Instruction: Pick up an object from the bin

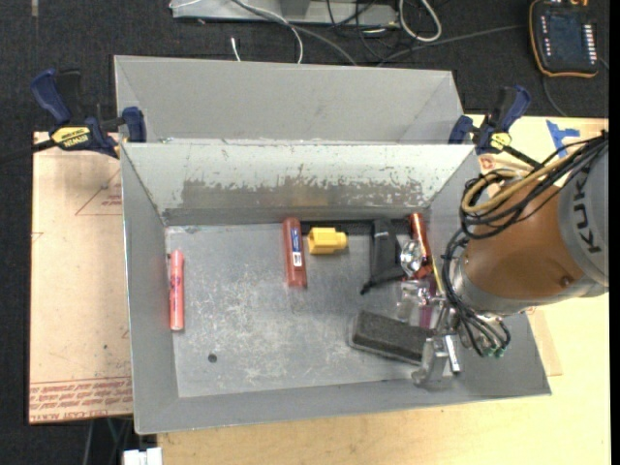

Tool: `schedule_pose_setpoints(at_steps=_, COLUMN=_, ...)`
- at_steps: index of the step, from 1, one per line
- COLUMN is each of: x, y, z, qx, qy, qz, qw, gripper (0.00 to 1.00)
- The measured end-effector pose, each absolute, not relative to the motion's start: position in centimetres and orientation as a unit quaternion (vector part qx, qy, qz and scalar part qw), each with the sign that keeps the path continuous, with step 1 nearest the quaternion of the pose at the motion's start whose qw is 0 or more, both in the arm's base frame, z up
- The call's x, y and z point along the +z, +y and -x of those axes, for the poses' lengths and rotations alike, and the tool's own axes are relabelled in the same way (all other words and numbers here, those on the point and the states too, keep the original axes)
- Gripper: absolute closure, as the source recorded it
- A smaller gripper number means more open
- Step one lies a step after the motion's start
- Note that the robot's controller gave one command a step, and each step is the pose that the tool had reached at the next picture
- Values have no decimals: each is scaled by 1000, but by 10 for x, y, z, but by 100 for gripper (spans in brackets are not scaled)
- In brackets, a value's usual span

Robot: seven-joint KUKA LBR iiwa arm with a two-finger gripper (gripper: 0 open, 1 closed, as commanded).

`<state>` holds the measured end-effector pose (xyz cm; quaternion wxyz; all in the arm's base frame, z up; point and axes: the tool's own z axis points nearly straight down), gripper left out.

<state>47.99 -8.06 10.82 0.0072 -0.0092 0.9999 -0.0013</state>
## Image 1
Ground red-brown flat block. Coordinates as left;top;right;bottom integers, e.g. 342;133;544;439
168;248;187;332

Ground black board eraser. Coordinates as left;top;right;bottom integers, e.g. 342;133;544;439
347;309;436;366

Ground clear glass object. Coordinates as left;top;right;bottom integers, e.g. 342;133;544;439
395;278;439;325

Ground shiny copper-coloured flat block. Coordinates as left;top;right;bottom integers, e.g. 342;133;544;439
408;211;435;281

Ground black angular plastic tool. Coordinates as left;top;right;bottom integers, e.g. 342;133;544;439
359;217;409;296

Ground red-brown block with blue label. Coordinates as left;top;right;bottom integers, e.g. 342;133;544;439
282;216;309;290

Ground brown cardboard board red print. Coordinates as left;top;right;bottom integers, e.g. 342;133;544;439
28;131;565;425

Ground grey metal bin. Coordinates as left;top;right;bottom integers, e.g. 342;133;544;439
113;54;552;436

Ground yellow toy block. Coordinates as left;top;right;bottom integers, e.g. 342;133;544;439
306;226;350;256

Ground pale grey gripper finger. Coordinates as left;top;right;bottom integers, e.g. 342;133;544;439
411;336;448;391
444;332;463;375

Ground shiny silver crumpled object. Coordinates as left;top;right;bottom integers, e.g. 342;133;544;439
398;239;426;276

